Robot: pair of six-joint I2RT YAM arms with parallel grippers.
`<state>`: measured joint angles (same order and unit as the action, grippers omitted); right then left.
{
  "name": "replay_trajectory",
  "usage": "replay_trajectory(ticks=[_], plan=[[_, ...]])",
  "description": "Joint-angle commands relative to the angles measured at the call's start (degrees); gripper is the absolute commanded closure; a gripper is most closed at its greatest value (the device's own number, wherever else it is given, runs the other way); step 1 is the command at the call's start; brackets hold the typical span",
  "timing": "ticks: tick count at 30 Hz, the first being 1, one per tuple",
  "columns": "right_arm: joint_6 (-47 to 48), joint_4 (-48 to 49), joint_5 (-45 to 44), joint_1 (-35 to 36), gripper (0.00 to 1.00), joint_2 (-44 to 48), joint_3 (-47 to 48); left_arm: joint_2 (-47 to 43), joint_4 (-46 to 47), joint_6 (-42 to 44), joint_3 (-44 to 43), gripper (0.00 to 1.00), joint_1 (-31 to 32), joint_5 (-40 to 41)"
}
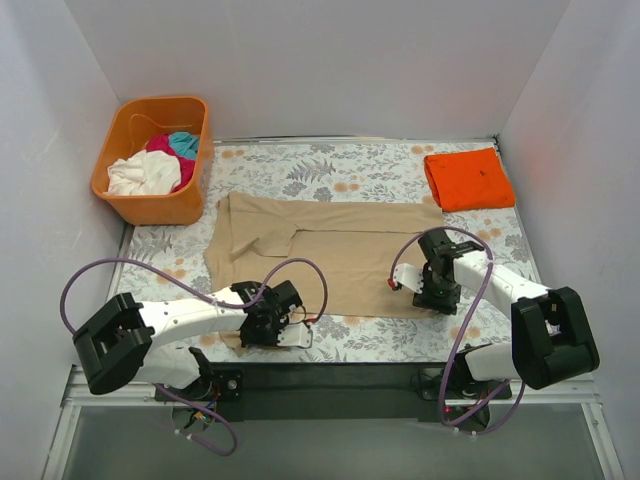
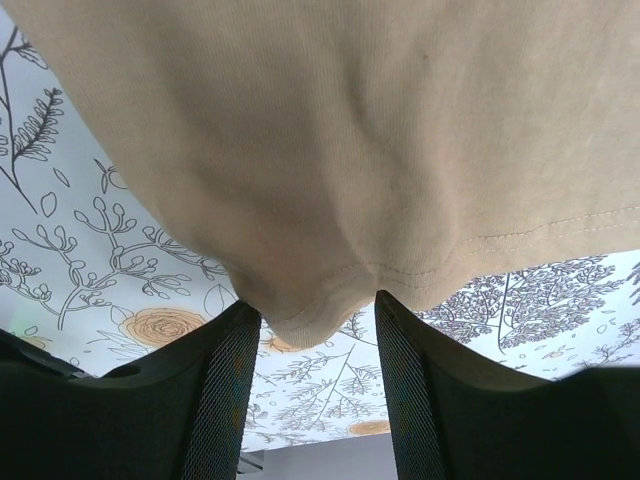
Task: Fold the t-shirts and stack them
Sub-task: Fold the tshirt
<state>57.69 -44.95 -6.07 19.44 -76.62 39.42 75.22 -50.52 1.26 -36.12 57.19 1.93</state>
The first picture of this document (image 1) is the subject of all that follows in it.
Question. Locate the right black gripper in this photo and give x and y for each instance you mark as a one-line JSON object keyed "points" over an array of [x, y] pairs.
{"points": [[433, 298]]}

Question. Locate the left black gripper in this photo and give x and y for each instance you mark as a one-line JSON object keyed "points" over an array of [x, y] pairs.
{"points": [[261, 329]]}

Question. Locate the beige t-shirt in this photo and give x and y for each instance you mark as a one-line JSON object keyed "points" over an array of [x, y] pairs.
{"points": [[354, 245]]}

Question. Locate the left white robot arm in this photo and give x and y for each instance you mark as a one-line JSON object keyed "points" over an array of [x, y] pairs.
{"points": [[129, 341]]}

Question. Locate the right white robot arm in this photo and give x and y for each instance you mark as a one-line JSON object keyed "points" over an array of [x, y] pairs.
{"points": [[551, 339]]}

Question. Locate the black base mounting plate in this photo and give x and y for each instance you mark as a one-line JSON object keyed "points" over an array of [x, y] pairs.
{"points": [[319, 391]]}

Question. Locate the folded orange t-shirt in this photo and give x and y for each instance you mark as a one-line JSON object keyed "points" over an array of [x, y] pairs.
{"points": [[468, 180]]}

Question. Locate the floral patterned table mat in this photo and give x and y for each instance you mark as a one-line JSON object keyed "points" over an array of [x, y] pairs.
{"points": [[163, 262]]}

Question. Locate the white t-shirt in basket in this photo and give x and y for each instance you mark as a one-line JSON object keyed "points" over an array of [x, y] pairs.
{"points": [[145, 173]]}

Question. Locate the teal t-shirt in basket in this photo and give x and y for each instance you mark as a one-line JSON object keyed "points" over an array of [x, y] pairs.
{"points": [[184, 144]]}

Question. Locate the magenta t-shirt in basket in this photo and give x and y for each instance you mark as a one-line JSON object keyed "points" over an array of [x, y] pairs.
{"points": [[187, 167]]}

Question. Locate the orange plastic basket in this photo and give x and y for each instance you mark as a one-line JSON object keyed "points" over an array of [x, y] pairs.
{"points": [[133, 126]]}

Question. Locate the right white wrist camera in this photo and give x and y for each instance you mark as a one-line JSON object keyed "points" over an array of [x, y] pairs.
{"points": [[406, 276]]}

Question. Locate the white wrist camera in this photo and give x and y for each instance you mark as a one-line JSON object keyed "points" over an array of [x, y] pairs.
{"points": [[406, 276], [298, 335]]}

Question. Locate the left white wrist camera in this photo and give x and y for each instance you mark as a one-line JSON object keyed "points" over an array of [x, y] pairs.
{"points": [[298, 335]]}

